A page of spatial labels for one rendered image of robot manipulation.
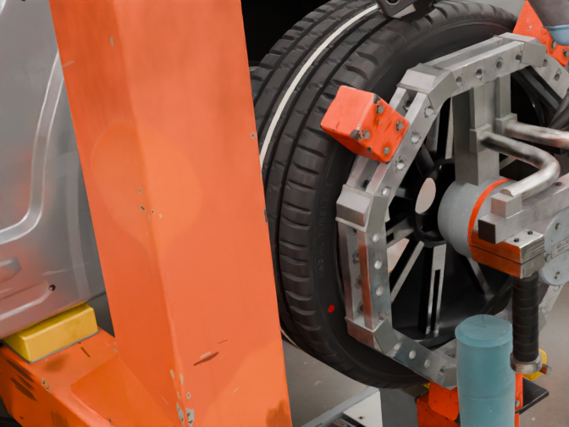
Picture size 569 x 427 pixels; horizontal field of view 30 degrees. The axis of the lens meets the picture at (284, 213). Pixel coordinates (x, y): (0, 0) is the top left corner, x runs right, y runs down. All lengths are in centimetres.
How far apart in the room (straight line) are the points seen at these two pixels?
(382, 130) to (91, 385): 58
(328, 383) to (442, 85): 145
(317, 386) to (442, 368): 112
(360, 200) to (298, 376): 143
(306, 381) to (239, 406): 150
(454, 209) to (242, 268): 49
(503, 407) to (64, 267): 74
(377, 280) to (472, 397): 25
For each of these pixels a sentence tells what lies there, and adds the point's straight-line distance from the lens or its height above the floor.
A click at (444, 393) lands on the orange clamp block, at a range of 185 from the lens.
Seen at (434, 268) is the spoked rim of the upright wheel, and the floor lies 74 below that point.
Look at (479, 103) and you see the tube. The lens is 162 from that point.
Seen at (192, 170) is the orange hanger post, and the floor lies 115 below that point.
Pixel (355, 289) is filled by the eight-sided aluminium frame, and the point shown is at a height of 82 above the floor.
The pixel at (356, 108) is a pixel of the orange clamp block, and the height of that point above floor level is 111.
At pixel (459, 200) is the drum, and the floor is 90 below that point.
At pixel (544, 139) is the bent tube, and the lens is 163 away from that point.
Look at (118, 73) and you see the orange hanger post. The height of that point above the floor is 128.
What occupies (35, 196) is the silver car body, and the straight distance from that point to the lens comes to 174.
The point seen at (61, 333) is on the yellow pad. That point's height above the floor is 71.
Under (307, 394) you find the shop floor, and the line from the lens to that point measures 283.
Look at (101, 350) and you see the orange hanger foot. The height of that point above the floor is 68.
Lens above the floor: 160
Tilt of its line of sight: 25 degrees down
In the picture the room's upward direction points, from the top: 6 degrees counter-clockwise
